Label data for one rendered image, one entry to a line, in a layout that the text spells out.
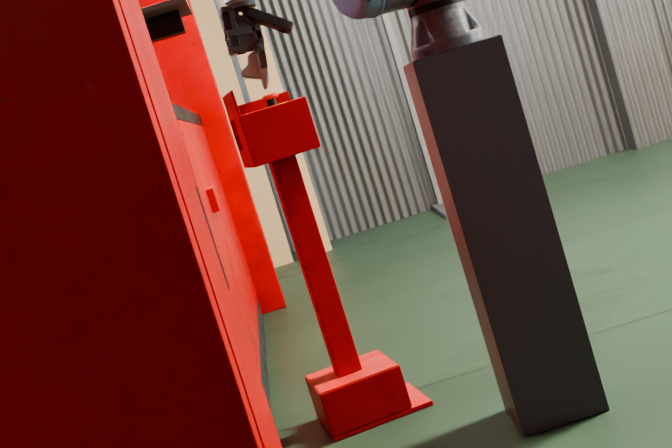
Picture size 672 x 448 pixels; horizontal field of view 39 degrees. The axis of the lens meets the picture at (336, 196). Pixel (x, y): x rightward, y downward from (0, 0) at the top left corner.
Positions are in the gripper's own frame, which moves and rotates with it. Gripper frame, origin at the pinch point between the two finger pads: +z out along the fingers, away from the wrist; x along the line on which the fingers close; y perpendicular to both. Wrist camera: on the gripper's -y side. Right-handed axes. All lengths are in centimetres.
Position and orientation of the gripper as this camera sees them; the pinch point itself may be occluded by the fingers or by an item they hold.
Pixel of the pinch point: (267, 83)
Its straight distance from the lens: 228.9
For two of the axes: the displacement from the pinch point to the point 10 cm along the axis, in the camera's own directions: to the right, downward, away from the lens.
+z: 2.1, 9.7, 0.7
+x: 2.1, 0.3, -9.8
